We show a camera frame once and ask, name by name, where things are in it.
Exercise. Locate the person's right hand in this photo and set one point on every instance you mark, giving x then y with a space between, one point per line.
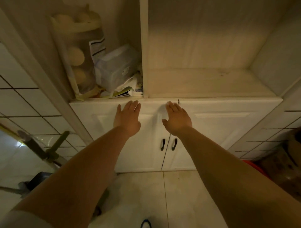
178 121

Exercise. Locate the person's left hand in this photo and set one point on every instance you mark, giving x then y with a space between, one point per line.
127 121

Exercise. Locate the person's left middle finger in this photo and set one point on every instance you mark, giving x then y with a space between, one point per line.
133 106

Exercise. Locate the person's left little finger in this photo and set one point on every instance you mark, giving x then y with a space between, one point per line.
118 110

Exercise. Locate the person's right thumb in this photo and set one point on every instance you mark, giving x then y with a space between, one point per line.
165 123

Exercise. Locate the person's right forearm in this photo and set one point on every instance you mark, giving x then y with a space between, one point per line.
235 180

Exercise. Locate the person's left forearm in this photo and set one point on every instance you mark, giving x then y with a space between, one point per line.
82 173

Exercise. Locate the printed paper booklet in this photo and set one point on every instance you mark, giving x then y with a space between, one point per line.
122 93

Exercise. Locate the crumpled white paper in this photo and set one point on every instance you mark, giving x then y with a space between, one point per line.
131 84

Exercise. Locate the white cabinet door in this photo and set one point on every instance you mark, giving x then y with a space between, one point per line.
223 122
98 122

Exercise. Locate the clear plastic storage box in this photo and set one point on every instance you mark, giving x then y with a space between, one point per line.
117 65

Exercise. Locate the clear plastic egg rack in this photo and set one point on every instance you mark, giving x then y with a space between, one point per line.
88 77

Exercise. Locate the brown egg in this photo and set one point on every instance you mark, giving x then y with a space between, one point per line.
64 19
79 75
76 56

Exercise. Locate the white black-striped cloth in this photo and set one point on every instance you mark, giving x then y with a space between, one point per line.
96 49

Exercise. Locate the white wooden cabinet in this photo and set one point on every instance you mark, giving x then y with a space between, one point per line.
211 58

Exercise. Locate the red plastic basin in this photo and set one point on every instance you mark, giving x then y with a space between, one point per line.
255 165

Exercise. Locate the blue slipper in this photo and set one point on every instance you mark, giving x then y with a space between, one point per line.
146 223

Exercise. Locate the black dustpan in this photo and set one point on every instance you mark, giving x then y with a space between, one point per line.
38 179

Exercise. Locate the brown cardboard box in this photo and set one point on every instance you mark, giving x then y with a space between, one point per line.
282 164

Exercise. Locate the white shirt sleeve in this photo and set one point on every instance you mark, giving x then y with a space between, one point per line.
23 220

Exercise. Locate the dark green mop frame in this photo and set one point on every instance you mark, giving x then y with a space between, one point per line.
47 148

